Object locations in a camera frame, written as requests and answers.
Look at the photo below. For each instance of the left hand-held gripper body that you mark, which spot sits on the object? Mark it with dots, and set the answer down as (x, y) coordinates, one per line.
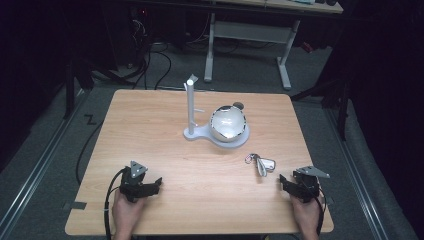
(134, 181)

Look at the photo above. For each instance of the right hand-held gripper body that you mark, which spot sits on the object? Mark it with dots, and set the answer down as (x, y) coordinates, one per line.
(308, 185)

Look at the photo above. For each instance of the person's right hand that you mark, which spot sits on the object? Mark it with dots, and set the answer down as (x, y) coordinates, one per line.
(306, 213)

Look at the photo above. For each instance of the person's left hand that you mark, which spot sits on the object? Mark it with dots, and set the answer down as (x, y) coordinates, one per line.
(126, 208)

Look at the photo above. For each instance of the grey tape strip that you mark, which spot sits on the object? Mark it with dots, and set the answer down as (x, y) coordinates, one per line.
(76, 205)
(329, 200)

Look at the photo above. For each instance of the wooden table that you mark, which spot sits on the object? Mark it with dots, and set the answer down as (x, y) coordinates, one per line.
(200, 186)

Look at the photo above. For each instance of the white hook stand with base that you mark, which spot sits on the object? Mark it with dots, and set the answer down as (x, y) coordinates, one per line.
(191, 110)

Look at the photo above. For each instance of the small grey round disc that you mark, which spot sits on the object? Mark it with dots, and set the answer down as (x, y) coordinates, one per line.
(238, 105)

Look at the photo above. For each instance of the black metal stand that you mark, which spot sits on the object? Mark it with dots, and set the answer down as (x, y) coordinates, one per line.
(333, 96)
(71, 86)

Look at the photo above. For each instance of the metal floor rail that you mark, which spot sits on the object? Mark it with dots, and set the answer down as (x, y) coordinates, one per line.
(30, 180)
(358, 180)

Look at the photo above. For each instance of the white frame desk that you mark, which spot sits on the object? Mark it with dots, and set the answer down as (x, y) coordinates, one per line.
(250, 31)

